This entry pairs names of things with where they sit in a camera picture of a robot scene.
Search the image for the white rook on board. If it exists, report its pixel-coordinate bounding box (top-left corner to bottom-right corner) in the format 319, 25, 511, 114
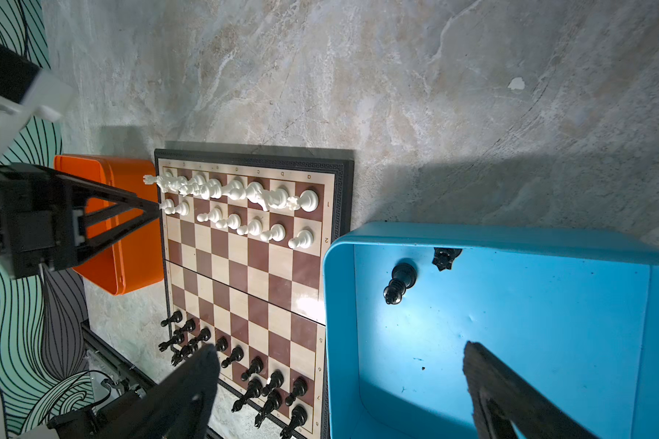
287, 190, 320, 212

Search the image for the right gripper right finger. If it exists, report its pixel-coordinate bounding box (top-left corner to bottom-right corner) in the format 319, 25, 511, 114
462, 341, 595, 438

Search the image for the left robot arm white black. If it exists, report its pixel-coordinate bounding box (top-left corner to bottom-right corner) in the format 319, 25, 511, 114
0, 44, 159, 279

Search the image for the black crowned piece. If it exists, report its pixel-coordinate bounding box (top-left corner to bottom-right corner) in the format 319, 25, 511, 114
432, 248, 463, 272

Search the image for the brown cream chess board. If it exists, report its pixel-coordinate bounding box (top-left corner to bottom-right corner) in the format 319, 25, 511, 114
155, 149, 353, 438

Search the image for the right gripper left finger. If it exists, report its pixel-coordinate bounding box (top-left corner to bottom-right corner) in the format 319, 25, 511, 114
95, 345, 221, 438

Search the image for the blue plastic tray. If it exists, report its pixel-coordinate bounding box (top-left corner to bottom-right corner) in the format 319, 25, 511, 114
324, 222, 659, 438

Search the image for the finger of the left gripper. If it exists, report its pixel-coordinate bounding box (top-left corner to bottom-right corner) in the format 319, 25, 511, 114
60, 172, 159, 220
72, 210, 159, 267

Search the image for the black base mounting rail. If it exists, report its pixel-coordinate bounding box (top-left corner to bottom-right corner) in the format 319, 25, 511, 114
79, 323, 221, 439

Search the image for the orange plastic tray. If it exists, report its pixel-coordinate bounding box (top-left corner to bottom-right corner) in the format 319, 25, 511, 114
53, 154, 166, 296

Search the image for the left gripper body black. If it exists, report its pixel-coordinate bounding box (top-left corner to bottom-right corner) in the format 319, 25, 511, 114
0, 164, 85, 279

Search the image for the black pawn in blue tray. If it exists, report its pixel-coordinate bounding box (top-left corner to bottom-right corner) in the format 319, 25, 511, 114
384, 263, 417, 305

